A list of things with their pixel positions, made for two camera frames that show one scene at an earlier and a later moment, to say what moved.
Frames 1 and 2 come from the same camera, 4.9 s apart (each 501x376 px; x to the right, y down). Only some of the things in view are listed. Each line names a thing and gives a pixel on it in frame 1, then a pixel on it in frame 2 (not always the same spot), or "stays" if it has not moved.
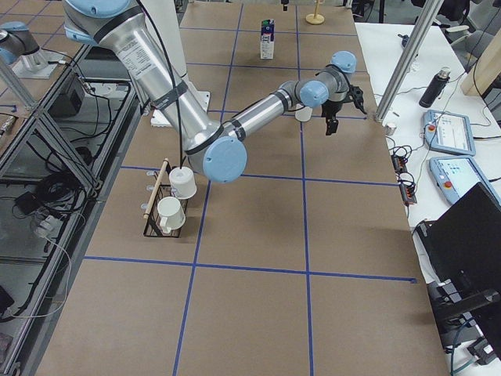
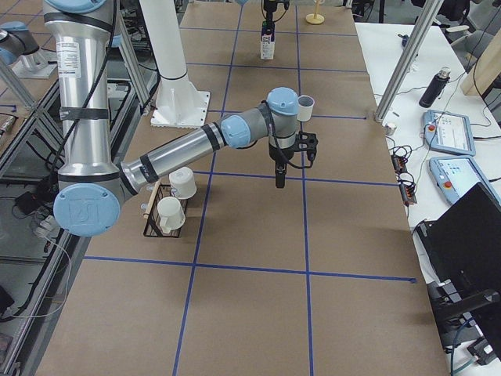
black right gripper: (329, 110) → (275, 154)
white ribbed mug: (304, 114) stays
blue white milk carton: (267, 41) stays
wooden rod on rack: (158, 182) stays
